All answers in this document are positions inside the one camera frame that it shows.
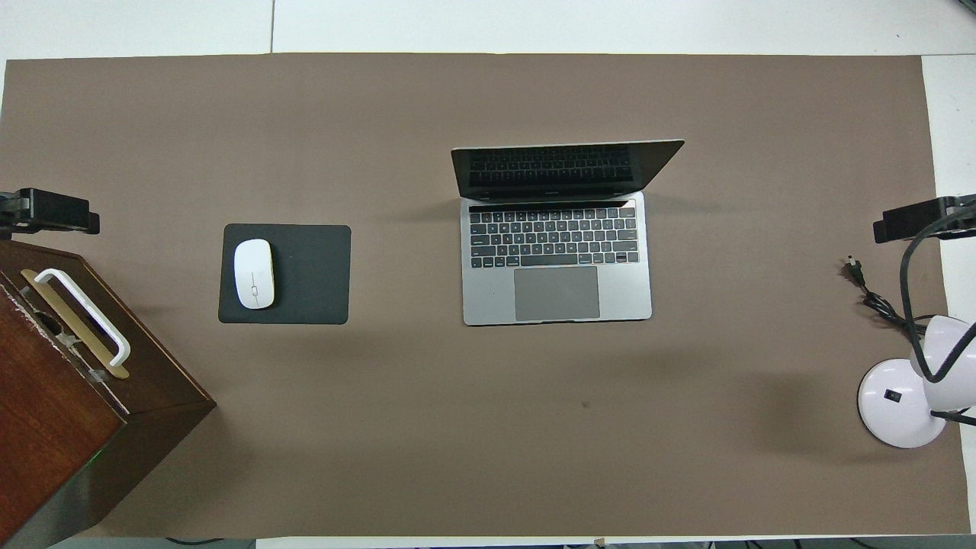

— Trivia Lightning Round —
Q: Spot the white desk lamp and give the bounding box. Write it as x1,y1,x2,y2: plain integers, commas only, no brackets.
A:
858,315,976,448

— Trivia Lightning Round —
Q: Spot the white computer mouse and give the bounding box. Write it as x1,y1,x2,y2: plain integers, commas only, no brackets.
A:
233,239,275,310

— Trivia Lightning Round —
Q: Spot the gold handle backing plate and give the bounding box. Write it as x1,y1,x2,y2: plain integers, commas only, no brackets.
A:
21,268,130,380

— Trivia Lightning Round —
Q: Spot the large brown table mat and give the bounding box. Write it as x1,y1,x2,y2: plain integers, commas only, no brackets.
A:
0,53,971,538

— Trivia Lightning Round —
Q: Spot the grey laptop computer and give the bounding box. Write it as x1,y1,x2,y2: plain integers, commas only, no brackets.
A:
451,140,685,327

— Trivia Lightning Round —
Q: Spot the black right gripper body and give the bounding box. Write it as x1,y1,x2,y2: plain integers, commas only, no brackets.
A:
873,195,976,244

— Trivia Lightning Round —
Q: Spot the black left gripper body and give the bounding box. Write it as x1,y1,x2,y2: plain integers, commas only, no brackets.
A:
0,188,101,235

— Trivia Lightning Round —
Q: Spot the black mouse pad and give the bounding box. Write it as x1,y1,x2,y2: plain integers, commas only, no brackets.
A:
218,223,352,326

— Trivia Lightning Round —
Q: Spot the black lamp power cable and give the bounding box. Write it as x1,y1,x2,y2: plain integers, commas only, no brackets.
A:
845,258,927,336

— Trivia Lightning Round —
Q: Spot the dark wooden box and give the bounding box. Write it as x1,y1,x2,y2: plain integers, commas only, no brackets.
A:
0,238,217,547

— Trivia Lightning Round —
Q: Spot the white box handle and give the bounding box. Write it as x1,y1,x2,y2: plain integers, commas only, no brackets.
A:
34,268,131,368

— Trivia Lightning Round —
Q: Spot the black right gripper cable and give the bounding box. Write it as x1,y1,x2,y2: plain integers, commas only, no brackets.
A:
900,206,976,382

